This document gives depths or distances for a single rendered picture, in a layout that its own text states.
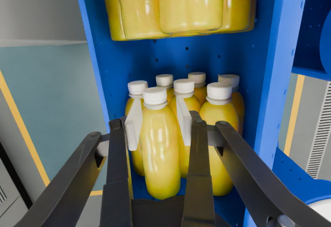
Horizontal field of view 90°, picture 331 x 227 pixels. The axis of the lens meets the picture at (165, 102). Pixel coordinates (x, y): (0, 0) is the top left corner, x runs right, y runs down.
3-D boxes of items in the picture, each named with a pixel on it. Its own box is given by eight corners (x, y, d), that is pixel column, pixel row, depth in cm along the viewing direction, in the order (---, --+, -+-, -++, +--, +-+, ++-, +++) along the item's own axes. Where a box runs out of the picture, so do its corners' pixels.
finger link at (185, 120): (183, 118, 15) (192, 117, 15) (175, 94, 21) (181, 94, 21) (184, 146, 16) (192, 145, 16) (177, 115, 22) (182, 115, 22)
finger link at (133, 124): (136, 150, 16) (128, 151, 16) (143, 118, 22) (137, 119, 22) (132, 122, 15) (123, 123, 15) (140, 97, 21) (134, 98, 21)
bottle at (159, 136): (155, 207, 30) (143, 112, 23) (141, 180, 35) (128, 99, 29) (187, 189, 33) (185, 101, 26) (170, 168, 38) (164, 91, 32)
